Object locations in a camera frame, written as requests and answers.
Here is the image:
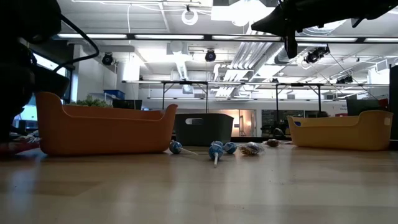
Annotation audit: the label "white ring ceiling fixture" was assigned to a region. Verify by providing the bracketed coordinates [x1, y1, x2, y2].
[181, 8, 199, 26]

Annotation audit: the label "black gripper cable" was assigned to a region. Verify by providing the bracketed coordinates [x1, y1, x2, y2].
[52, 14, 101, 74]

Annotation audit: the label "overhead LED light bar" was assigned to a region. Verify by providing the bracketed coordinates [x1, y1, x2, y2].
[52, 32, 398, 44]

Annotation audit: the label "green artificial potted plant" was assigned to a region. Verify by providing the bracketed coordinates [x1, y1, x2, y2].
[68, 94, 113, 109]

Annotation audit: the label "teal plastic bin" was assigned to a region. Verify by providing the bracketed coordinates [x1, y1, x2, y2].
[173, 113, 234, 147]

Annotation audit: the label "clear brown candy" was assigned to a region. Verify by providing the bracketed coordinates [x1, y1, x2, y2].
[262, 138, 293, 148]
[238, 141, 266, 157]

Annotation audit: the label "tall black panel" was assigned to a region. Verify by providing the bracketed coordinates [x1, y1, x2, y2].
[388, 64, 398, 141]

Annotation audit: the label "black monitor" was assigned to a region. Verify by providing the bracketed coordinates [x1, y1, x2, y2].
[112, 99, 143, 110]
[346, 98, 382, 116]

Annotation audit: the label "blue storage bin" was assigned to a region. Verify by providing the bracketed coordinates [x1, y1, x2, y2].
[103, 89, 126, 100]

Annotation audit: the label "orange plastic bin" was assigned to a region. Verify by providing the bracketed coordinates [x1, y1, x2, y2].
[35, 91, 178, 157]

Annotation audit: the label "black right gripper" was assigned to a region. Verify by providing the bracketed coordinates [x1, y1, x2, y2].
[251, 0, 352, 60]

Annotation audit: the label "black ceiling spotlight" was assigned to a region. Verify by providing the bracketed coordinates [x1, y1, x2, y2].
[335, 74, 354, 85]
[303, 45, 331, 65]
[204, 49, 217, 63]
[101, 52, 114, 67]

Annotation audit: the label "long table black legs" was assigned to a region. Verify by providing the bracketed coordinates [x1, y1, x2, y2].
[245, 81, 389, 118]
[121, 80, 246, 114]

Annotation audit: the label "yellow plastic bin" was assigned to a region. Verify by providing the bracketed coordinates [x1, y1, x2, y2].
[287, 110, 394, 152]

